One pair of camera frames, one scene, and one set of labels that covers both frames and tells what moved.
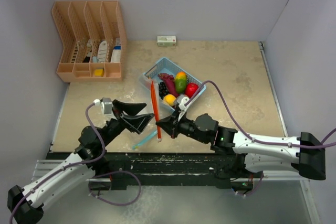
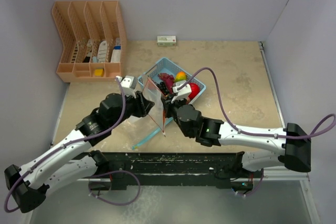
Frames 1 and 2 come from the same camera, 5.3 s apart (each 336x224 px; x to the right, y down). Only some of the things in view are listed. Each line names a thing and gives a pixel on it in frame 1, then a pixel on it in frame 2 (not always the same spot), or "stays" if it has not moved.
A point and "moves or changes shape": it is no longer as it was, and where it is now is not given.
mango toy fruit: x=181 y=80 stays
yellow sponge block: x=98 y=72 stays
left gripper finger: x=137 y=122 to x=146 y=106
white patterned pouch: x=102 y=51 stays
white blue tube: x=116 y=53 stays
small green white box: x=166 y=40 stays
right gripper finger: x=167 y=125 to x=168 y=108
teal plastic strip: x=137 y=146 stays
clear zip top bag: x=150 y=93 moves or changes shape
